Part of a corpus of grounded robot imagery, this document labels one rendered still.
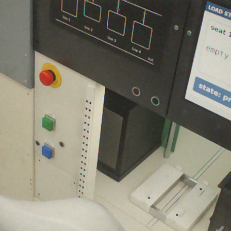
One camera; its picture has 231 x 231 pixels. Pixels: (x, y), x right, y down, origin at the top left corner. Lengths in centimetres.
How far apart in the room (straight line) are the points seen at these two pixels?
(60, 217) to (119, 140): 93
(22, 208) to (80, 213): 7
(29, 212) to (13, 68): 74
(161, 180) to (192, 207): 14
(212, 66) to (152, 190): 74
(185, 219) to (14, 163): 55
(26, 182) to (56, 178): 15
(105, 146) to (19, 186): 30
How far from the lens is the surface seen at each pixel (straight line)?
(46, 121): 130
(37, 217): 62
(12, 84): 136
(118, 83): 108
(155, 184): 161
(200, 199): 160
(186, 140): 186
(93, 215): 63
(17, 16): 123
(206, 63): 94
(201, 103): 98
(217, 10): 89
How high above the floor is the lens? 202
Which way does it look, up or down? 37 degrees down
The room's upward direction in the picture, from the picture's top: 7 degrees clockwise
